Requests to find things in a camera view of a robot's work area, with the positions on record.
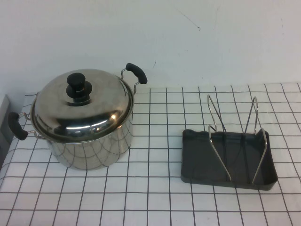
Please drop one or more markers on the steel pot lid black knob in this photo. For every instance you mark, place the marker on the steel pot lid black knob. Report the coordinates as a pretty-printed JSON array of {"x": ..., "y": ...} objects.
[{"x": 98, "y": 117}]

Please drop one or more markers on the stainless steel cooking pot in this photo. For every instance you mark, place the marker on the stainless steel cooking pot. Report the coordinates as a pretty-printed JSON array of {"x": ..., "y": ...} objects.
[{"x": 94, "y": 150}]

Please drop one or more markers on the black plastic drip tray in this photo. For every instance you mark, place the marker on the black plastic drip tray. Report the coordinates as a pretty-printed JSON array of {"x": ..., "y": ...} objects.
[{"x": 200, "y": 160}]

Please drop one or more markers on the white black-grid tablecloth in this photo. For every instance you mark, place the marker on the white black-grid tablecloth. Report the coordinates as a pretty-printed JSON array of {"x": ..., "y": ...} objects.
[{"x": 150, "y": 202}]

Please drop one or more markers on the grey box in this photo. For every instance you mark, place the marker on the grey box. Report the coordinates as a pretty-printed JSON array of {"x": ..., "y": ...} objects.
[{"x": 3, "y": 122}]

